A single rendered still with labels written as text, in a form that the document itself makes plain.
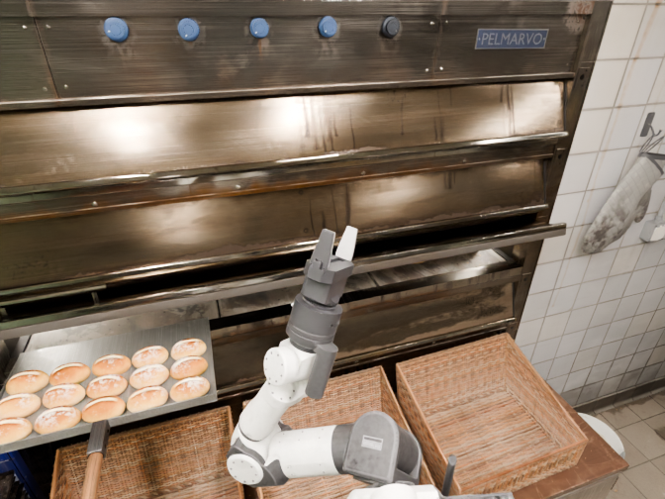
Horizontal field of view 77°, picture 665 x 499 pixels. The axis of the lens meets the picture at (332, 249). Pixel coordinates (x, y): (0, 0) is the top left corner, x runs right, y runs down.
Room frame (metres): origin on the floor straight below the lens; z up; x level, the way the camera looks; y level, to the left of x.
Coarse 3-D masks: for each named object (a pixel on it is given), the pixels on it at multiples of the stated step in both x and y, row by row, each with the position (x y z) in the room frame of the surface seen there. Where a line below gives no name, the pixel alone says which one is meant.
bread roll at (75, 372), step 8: (56, 368) 0.82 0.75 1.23; (64, 368) 0.81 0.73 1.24; (72, 368) 0.82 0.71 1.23; (80, 368) 0.83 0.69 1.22; (88, 368) 0.84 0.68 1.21; (56, 376) 0.80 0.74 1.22; (64, 376) 0.80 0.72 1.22; (72, 376) 0.80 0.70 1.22; (80, 376) 0.81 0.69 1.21; (88, 376) 0.83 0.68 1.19
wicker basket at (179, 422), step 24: (144, 432) 0.91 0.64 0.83; (168, 432) 0.93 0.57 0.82; (192, 432) 0.95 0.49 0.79; (216, 432) 0.96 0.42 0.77; (72, 456) 0.84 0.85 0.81; (120, 456) 0.87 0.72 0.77; (144, 456) 0.88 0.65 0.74; (168, 456) 0.90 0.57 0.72; (72, 480) 0.81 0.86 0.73; (120, 480) 0.84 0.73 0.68; (144, 480) 0.85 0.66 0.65; (168, 480) 0.87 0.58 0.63; (192, 480) 0.89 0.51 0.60; (216, 480) 0.89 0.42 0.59
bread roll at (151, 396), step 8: (136, 392) 0.74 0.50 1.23; (144, 392) 0.73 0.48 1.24; (152, 392) 0.74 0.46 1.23; (160, 392) 0.75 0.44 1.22; (128, 400) 0.72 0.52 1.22; (136, 400) 0.72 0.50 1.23; (144, 400) 0.72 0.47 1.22; (152, 400) 0.72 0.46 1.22; (160, 400) 0.73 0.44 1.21; (128, 408) 0.71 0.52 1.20; (136, 408) 0.71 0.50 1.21; (144, 408) 0.71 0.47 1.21
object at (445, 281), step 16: (448, 272) 1.37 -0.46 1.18; (464, 272) 1.37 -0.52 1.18; (480, 272) 1.37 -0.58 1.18; (496, 272) 1.38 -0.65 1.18; (512, 272) 1.40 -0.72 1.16; (368, 288) 1.27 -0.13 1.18; (384, 288) 1.27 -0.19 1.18; (400, 288) 1.27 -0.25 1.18; (416, 288) 1.27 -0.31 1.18; (432, 288) 1.29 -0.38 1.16; (448, 288) 1.31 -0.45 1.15; (288, 304) 1.17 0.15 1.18; (352, 304) 1.19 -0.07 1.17; (368, 304) 1.21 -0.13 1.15; (224, 320) 1.08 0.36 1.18; (240, 320) 1.08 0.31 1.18; (256, 320) 1.08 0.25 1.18; (272, 320) 1.10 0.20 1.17; (288, 320) 1.11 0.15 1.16; (224, 336) 1.04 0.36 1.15
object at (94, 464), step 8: (88, 456) 0.58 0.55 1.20; (96, 456) 0.57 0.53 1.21; (88, 464) 0.56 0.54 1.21; (96, 464) 0.56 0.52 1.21; (88, 472) 0.54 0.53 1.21; (96, 472) 0.54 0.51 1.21; (88, 480) 0.52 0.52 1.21; (96, 480) 0.52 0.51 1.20; (88, 488) 0.50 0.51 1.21; (96, 488) 0.51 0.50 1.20; (88, 496) 0.49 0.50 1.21; (96, 496) 0.50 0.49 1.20
